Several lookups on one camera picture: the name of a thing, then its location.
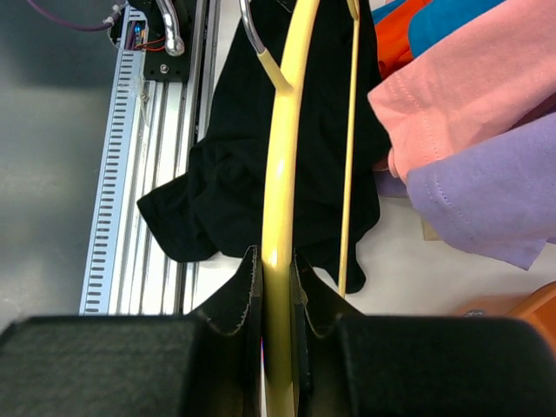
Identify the orange t shirt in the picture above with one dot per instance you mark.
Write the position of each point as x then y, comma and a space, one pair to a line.
392, 22

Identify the orange plastic basket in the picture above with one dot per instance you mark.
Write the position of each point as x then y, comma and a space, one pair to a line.
537, 308

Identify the aluminium frame rail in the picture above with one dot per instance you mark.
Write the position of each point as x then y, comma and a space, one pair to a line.
150, 129

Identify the black t shirt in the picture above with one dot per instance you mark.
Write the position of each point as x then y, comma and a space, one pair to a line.
216, 206

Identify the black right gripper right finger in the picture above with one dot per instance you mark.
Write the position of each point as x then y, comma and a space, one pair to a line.
347, 363

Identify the pink t shirt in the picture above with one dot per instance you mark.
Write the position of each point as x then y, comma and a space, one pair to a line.
474, 84

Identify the blue t shirt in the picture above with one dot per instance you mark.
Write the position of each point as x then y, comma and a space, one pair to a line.
440, 18

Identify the yellow hanger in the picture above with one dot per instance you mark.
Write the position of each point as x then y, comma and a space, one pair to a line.
303, 375

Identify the purple t shirt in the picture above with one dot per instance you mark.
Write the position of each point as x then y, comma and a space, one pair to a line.
496, 199

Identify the wooden clothes rack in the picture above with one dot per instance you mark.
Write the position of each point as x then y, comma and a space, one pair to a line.
428, 232

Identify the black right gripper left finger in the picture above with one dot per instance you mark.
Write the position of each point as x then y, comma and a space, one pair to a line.
204, 363

